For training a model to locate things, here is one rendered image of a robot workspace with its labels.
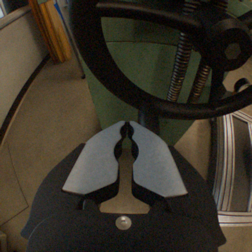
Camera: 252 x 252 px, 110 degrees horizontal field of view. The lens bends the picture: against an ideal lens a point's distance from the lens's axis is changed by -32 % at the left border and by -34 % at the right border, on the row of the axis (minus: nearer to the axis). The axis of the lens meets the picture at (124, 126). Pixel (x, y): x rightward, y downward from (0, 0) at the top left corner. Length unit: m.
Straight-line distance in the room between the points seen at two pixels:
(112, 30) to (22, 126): 1.20
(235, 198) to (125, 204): 0.68
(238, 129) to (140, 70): 0.89
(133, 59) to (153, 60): 0.05
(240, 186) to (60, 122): 1.37
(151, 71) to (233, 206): 0.83
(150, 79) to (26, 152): 1.07
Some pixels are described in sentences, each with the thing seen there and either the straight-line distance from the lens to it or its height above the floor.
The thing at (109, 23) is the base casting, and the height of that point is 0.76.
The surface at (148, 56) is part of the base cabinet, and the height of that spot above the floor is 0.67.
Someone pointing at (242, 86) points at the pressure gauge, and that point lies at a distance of 0.43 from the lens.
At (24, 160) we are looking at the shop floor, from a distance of 1.18.
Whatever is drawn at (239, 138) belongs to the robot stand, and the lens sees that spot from 1.05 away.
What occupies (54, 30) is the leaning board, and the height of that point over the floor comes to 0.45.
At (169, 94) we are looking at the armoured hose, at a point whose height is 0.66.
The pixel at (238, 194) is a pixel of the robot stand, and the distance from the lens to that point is 0.93.
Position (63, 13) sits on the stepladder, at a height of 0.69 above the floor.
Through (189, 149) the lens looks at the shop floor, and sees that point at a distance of 1.00.
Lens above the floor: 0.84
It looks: 61 degrees down
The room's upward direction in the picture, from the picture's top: 1 degrees counter-clockwise
